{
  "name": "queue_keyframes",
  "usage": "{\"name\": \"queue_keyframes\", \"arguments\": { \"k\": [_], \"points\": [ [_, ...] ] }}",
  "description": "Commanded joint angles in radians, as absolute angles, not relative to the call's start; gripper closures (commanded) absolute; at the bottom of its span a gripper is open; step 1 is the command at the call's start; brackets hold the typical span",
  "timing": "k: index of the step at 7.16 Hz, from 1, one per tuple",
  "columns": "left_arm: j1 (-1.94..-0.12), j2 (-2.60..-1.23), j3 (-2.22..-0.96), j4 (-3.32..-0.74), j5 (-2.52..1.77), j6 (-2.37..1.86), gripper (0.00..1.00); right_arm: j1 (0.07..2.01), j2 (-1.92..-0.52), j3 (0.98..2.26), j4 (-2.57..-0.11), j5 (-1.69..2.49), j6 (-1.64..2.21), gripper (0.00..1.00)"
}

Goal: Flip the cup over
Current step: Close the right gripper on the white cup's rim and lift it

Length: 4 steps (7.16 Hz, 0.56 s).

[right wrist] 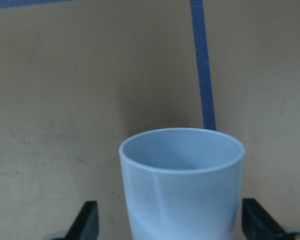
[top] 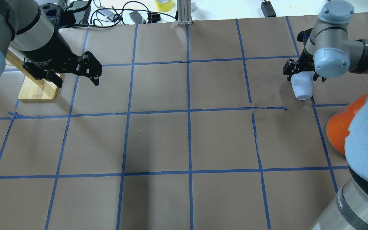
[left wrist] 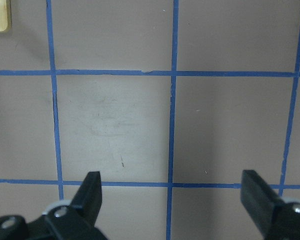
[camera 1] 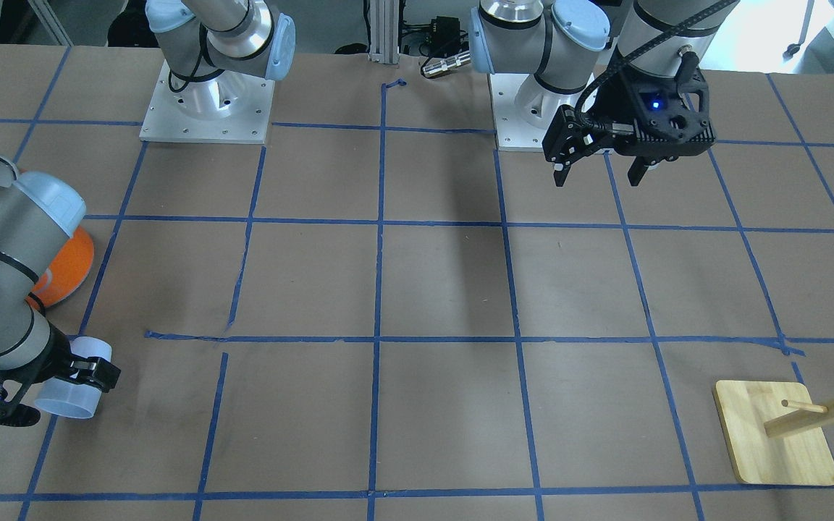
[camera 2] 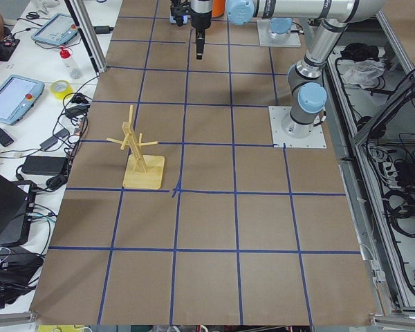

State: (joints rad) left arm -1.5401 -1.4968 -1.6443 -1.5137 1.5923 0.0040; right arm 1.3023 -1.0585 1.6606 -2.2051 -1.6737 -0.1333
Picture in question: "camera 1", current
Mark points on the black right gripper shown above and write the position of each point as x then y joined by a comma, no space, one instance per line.
59,359

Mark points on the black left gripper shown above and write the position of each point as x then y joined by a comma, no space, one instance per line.
617,106

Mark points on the translucent white plastic cup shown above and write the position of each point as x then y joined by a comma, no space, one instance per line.
68,400

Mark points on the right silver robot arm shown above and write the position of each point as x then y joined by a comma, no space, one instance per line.
221,60

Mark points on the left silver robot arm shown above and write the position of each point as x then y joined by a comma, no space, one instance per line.
576,46

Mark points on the wooden cup tree stand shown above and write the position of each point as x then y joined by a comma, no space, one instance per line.
773,433

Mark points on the orange can-shaped container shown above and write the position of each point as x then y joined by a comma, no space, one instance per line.
67,272

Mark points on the silver cylindrical connector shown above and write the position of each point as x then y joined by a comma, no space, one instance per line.
435,67

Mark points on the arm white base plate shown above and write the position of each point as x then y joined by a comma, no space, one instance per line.
232,108
523,110

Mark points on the aluminium frame post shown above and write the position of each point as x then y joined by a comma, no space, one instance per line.
383,31

